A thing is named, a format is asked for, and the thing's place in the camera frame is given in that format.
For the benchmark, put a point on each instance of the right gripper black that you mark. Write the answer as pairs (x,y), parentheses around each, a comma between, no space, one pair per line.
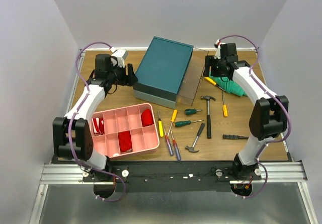
(209,66)

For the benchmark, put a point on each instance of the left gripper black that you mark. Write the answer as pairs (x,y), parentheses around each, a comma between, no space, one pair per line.
(130,79)

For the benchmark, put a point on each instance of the teal drawer box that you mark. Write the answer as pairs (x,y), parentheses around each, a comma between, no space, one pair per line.
(169,73)

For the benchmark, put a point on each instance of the small yellow screwdriver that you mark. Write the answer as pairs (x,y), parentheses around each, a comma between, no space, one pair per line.
(224,106)

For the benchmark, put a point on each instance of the stubby green screwdriver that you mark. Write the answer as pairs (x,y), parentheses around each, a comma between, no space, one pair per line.
(189,112)

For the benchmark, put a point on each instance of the orange yellow screwdriver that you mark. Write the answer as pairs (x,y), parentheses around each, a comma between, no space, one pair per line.
(174,114)

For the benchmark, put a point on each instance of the long green screwdriver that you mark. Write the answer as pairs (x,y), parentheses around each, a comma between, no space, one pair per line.
(187,122)

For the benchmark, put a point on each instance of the yellow black screwdriver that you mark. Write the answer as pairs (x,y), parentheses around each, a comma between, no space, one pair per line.
(160,125)

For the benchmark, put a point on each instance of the purple red screwdriver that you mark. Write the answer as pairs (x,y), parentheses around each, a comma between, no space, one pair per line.
(169,147)
(177,152)

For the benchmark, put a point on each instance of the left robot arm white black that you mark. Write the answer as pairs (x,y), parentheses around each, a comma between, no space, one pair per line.
(72,138)

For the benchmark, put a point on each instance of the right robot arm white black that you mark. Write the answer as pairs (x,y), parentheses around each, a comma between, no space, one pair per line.
(269,116)

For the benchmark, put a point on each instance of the green cloth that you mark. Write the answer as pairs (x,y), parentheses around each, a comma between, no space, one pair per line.
(229,86)

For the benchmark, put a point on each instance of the red sock top right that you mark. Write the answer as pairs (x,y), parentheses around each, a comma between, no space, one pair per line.
(147,118)

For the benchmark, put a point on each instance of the pink divided tray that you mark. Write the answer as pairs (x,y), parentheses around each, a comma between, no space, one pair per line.
(144,139)

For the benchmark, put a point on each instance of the red white striped sock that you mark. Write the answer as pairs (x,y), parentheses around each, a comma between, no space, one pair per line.
(98,126)

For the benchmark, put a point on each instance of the red sock bottom middle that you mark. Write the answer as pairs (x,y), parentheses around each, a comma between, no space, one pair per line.
(125,143)

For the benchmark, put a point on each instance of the black rubber mallet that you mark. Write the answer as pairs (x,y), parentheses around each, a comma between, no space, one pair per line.
(233,137)

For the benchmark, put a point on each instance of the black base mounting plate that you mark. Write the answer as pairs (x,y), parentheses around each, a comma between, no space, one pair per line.
(172,176)

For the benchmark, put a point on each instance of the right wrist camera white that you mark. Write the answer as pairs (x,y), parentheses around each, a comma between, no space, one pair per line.
(218,49)

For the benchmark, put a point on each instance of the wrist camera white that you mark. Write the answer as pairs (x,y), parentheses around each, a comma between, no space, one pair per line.
(218,49)
(118,58)

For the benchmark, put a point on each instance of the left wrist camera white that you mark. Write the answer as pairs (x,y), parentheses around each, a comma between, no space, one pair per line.
(118,58)

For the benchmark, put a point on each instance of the claw hammer black handle upright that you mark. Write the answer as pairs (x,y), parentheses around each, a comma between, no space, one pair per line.
(208,99)

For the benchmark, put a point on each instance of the claw hammer grey handle lower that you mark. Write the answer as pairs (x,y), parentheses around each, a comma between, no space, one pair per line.
(192,147)

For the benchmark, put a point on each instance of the aluminium rail frame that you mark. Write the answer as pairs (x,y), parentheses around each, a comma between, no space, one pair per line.
(280,196)

